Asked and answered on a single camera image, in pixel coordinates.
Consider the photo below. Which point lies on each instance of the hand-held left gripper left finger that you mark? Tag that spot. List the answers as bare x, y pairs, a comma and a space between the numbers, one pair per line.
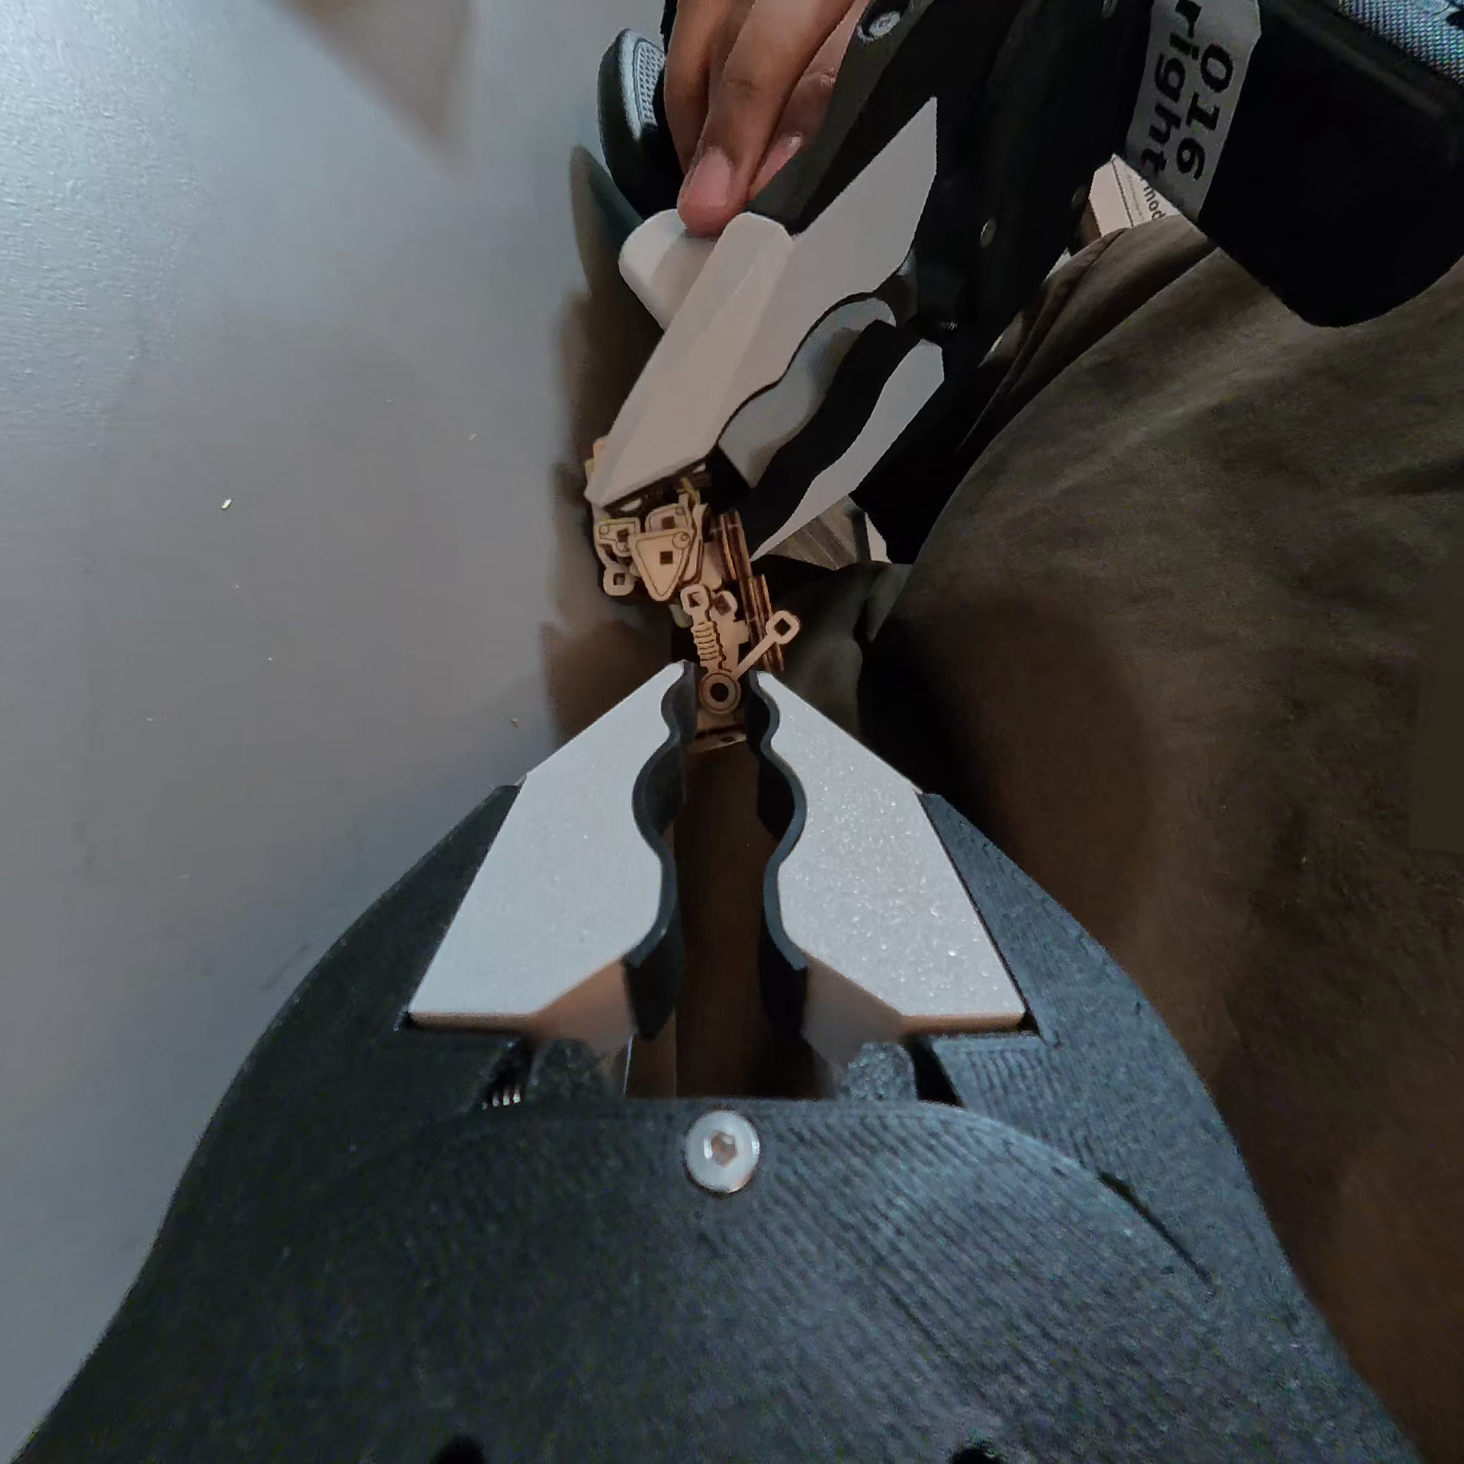
549, 893

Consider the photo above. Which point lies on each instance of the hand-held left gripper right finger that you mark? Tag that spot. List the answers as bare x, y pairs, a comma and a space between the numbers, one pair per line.
892, 904

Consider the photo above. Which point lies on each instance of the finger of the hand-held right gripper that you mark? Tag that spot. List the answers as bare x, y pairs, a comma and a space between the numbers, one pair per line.
732, 332
902, 384

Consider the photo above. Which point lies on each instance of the wooden robot model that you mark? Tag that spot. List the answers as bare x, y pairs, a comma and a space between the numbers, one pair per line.
669, 560

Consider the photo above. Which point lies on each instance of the small wooden lever piece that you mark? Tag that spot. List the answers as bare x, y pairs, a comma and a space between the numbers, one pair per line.
718, 693

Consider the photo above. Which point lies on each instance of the person's right hand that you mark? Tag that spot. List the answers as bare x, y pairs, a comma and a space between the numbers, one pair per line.
742, 104

